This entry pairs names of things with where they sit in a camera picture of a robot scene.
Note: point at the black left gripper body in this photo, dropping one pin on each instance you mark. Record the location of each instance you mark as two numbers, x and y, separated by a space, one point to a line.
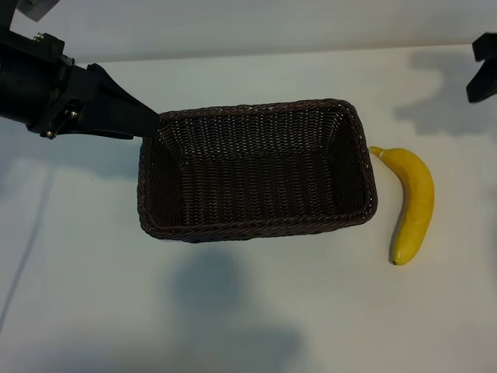
31 81

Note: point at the dark brown wicker basket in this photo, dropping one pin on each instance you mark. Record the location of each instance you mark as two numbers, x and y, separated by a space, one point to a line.
252 175

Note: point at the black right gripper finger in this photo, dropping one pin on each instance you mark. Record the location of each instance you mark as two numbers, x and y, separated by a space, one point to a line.
483 81
486 46

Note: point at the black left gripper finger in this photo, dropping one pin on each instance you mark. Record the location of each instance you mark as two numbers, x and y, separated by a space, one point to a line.
116 124
112 95

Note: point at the yellow banana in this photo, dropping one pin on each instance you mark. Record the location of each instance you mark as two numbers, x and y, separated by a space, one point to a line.
417 194

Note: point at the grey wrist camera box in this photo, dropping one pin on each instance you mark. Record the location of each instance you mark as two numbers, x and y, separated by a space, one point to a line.
39 8

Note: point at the black camera bracket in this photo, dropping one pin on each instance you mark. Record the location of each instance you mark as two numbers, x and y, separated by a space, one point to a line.
7 17

